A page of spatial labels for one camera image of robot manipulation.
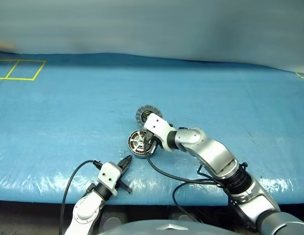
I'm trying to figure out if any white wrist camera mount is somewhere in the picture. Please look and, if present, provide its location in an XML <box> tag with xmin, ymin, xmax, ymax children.
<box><xmin>144</xmin><ymin>114</ymin><xmax>177</xmax><ymax>150</ymax></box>
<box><xmin>96</xmin><ymin>162</ymin><xmax>122</xmax><ymax>196</ymax></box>

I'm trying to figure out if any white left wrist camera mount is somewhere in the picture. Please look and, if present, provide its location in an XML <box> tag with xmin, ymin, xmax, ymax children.
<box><xmin>96</xmin><ymin>162</ymin><xmax>122</xmax><ymax>196</ymax></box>

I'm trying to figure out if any blue plastic table cover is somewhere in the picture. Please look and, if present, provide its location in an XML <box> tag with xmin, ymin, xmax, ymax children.
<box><xmin>0</xmin><ymin>52</ymin><xmax>304</xmax><ymax>206</ymax></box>

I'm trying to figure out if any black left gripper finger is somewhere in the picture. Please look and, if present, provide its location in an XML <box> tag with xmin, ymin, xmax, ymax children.
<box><xmin>119</xmin><ymin>180</ymin><xmax>133</xmax><ymax>195</ymax></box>
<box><xmin>118</xmin><ymin>154</ymin><xmax>133</xmax><ymax>172</ymax></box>

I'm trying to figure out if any grey robot torso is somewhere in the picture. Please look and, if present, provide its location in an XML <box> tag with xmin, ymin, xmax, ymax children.
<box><xmin>97</xmin><ymin>219</ymin><xmax>262</xmax><ymax>235</ymax></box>

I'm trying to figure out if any copper wound motor stator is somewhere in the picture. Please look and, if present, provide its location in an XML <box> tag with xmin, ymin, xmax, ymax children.
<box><xmin>127</xmin><ymin>130</ymin><xmax>157</xmax><ymax>160</ymax></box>

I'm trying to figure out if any white foam backdrop sheet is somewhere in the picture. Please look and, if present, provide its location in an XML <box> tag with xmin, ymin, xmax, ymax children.
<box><xmin>0</xmin><ymin>0</ymin><xmax>304</xmax><ymax>73</ymax></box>

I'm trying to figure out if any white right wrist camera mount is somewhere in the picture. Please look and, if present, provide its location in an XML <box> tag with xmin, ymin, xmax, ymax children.
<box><xmin>144</xmin><ymin>114</ymin><xmax>177</xmax><ymax>150</ymax></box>

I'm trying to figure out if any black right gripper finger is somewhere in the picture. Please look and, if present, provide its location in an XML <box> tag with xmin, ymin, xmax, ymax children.
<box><xmin>142</xmin><ymin>133</ymin><xmax>152</xmax><ymax>154</ymax></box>

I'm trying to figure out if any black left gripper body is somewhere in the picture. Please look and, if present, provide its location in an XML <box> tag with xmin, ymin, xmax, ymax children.
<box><xmin>117</xmin><ymin>166</ymin><xmax>125</xmax><ymax>187</ymax></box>

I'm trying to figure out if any dark rounded shape under table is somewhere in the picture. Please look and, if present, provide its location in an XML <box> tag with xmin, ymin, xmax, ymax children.
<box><xmin>172</xmin><ymin>212</ymin><xmax>196</xmax><ymax>222</ymax></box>
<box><xmin>102</xmin><ymin>215</ymin><xmax>123</xmax><ymax>230</ymax></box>

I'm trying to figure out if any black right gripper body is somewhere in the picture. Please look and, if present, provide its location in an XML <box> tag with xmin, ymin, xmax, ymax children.
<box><xmin>149</xmin><ymin>134</ymin><xmax>166</xmax><ymax>150</ymax></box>

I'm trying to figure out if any finned motor end cap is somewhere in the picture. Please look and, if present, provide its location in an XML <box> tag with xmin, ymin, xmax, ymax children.
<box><xmin>136</xmin><ymin>104</ymin><xmax>164</xmax><ymax>128</ymax></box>

